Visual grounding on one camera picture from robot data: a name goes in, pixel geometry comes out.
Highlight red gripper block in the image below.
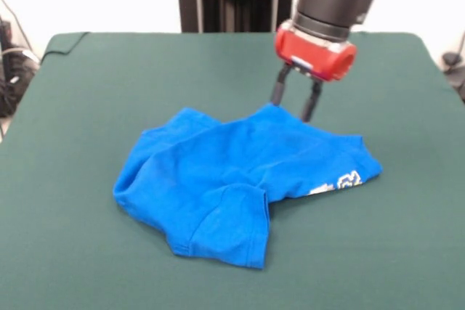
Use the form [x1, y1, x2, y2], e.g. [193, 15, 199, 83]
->
[269, 22, 357, 123]

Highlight blue printed T-shirt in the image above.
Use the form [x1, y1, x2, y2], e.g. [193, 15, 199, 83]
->
[111, 102, 384, 271]

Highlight dark green table cloth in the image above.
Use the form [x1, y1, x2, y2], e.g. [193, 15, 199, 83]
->
[0, 30, 465, 310]

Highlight black cable plug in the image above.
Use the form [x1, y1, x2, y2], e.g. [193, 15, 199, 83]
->
[441, 30, 465, 104]

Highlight black and white cable bundle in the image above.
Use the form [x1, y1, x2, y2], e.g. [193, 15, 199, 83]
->
[0, 0, 41, 140]

